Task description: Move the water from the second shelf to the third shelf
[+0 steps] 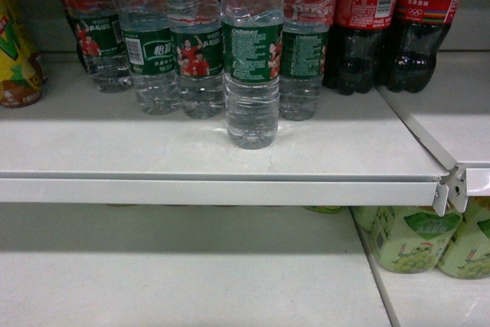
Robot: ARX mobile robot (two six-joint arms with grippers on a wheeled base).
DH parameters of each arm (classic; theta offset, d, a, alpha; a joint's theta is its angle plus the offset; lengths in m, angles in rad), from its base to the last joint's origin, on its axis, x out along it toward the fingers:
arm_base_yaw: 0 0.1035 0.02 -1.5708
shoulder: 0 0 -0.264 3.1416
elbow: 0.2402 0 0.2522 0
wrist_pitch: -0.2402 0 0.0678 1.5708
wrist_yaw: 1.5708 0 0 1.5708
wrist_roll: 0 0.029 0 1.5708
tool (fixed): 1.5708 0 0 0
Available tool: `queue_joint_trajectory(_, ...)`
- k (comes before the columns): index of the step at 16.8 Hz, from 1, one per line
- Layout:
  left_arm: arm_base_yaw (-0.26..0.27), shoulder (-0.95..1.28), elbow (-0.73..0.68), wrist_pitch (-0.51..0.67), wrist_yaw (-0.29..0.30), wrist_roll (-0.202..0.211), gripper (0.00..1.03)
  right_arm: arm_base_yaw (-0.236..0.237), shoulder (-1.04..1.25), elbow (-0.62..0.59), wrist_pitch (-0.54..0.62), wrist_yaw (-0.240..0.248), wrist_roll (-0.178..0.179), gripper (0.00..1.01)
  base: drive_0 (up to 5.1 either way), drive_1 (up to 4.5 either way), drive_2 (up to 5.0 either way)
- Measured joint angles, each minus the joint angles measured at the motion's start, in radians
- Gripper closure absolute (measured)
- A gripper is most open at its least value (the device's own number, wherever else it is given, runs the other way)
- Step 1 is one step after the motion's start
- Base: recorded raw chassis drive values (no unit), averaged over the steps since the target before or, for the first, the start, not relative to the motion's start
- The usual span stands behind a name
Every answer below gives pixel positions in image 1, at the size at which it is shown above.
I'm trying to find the water bottle green label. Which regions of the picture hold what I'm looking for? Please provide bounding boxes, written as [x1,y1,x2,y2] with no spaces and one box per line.
[220,0,283,149]
[279,0,335,121]

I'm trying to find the water bottle red players label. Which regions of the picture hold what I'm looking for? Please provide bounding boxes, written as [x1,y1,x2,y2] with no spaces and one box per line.
[167,0,224,119]

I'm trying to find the white metal shelf board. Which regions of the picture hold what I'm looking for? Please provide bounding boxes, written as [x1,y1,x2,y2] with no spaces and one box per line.
[1,53,446,206]

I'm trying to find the water bottle barcode label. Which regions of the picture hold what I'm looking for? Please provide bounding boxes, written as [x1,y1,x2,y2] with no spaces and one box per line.
[115,0,180,115]

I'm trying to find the right white shelf board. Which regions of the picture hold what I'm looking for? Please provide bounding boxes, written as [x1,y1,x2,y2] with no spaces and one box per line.
[378,51,489,211]

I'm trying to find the far left water bottle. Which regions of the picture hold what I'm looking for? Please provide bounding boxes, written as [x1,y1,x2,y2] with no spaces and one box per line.
[64,0,132,93]

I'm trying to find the green grape drink bottle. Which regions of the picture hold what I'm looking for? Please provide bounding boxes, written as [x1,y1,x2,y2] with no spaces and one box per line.
[437,197,489,280]
[352,206,462,273]

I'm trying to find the left cola bottle red label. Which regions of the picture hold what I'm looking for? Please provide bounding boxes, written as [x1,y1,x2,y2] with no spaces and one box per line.
[326,0,397,95]

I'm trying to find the cola bottle red label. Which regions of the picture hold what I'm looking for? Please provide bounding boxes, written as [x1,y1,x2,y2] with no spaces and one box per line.
[381,0,462,93]
[326,0,397,95]

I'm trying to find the yellow lemon tea bottle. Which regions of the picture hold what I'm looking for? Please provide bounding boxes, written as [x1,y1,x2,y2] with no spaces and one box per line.
[1,0,44,108]

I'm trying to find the right cola bottle red label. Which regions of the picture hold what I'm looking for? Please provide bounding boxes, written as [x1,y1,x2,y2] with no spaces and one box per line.
[381,0,462,93]

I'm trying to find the right green grape drink bottle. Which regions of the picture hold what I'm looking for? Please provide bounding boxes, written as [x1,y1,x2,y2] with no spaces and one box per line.
[437,197,489,280]

